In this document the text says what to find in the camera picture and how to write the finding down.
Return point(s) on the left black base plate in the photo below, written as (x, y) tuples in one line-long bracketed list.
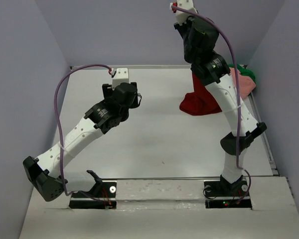
[(103, 198)]

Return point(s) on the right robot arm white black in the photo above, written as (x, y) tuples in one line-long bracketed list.
[(215, 75)]

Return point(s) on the green t shirt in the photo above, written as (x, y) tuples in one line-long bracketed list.
[(243, 72)]

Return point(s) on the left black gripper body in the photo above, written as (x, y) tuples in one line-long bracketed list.
[(108, 92)]

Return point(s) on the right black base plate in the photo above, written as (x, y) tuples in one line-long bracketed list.
[(218, 198)]

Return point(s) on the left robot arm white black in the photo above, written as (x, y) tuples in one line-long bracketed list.
[(45, 171)]

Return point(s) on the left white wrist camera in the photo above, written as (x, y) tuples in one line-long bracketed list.
[(121, 76)]

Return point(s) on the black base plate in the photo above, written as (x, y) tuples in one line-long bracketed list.
[(103, 198), (218, 198)]

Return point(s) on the dark red t shirt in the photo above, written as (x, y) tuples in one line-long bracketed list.
[(199, 102)]

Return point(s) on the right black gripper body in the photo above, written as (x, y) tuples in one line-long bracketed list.
[(185, 29)]

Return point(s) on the pink t shirt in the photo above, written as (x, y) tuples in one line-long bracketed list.
[(246, 86)]

